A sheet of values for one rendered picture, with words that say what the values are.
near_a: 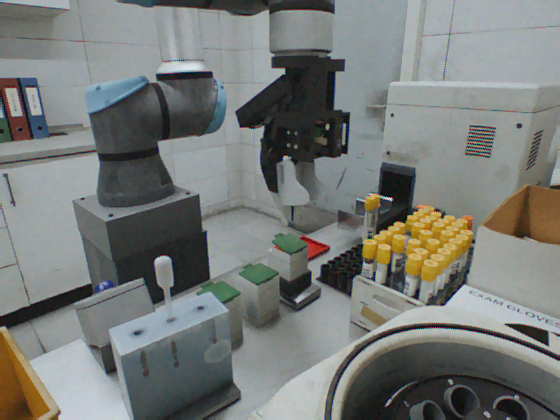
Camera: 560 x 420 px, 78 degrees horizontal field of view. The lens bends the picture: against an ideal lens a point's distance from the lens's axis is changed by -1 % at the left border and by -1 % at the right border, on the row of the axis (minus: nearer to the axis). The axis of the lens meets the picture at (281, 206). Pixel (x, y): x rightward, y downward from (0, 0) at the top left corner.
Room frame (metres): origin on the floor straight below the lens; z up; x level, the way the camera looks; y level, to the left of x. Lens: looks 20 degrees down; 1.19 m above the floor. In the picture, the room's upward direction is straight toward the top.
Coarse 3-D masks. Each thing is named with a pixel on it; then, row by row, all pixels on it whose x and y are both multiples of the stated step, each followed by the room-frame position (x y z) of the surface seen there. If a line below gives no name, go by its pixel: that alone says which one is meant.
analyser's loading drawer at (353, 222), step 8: (360, 200) 0.69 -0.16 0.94; (384, 200) 0.70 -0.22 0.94; (392, 200) 0.69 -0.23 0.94; (400, 200) 0.78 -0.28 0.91; (360, 208) 0.69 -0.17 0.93; (384, 208) 0.70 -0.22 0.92; (392, 208) 0.72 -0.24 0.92; (400, 208) 0.72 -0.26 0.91; (344, 216) 0.65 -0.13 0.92; (352, 216) 0.64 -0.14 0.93; (360, 216) 0.63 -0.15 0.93; (384, 216) 0.67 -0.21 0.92; (392, 216) 0.70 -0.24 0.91; (344, 224) 0.65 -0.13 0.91; (352, 224) 0.64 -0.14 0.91; (360, 224) 0.62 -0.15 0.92; (376, 224) 0.64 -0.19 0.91; (352, 232) 0.64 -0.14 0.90; (360, 232) 0.62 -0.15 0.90
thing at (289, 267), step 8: (272, 248) 0.46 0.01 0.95; (272, 256) 0.46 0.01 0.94; (280, 256) 0.45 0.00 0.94; (288, 256) 0.44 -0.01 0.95; (296, 256) 0.45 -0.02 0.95; (304, 256) 0.46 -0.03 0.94; (272, 264) 0.46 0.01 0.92; (280, 264) 0.45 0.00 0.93; (288, 264) 0.44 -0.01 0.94; (296, 264) 0.45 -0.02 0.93; (304, 264) 0.46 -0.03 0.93; (280, 272) 0.45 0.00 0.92; (288, 272) 0.44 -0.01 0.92; (296, 272) 0.45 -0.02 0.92; (304, 272) 0.46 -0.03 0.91; (288, 280) 0.44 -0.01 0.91
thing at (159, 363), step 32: (160, 320) 0.27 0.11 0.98; (192, 320) 0.27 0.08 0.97; (224, 320) 0.28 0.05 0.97; (128, 352) 0.23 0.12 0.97; (160, 352) 0.24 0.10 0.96; (192, 352) 0.26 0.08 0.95; (224, 352) 0.28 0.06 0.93; (128, 384) 0.22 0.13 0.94; (160, 384) 0.24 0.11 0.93; (192, 384) 0.26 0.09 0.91; (224, 384) 0.28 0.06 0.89; (160, 416) 0.24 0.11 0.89; (192, 416) 0.24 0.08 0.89
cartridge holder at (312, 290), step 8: (280, 280) 0.44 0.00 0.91; (296, 280) 0.44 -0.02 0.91; (304, 280) 0.45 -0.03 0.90; (280, 288) 0.44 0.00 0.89; (288, 288) 0.43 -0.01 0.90; (296, 288) 0.44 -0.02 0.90; (304, 288) 0.45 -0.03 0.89; (312, 288) 0.45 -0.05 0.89; (320, 288) 0.45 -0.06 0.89; (280, 296) 0.44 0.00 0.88; (288, 296) 0.43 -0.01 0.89; (296, 296) 0.43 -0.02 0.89; (304, 296) 0.43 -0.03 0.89; (312, 296) 0.44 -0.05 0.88; (296, 304) 0.42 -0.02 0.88; (304, 304) 0.43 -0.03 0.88
